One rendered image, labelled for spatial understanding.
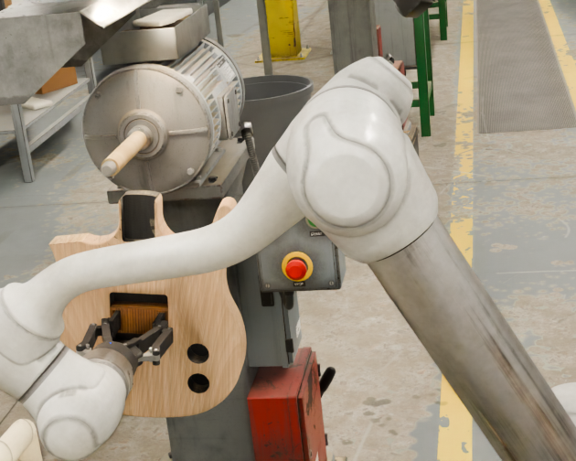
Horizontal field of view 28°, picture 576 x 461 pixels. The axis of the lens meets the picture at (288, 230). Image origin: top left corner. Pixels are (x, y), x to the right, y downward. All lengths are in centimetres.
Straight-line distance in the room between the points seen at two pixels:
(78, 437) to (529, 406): 60
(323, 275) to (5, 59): 72
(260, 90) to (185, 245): 378
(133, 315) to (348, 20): 378
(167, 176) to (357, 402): 171
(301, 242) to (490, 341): 87
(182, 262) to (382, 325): 280
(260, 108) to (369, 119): 357
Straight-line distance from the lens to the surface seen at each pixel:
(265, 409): 252
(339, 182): 122
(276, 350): 251
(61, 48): 190
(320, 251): 218
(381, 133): 125
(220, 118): 228
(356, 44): 561
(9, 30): 192
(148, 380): 201
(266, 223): 149
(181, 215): 240
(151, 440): 370
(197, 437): 261
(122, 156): 202
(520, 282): 460
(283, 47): 948
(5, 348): 161
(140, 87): 218
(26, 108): 733
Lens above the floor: 176
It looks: 19 degrees down
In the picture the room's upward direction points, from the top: 6 degrees counter-clockwise
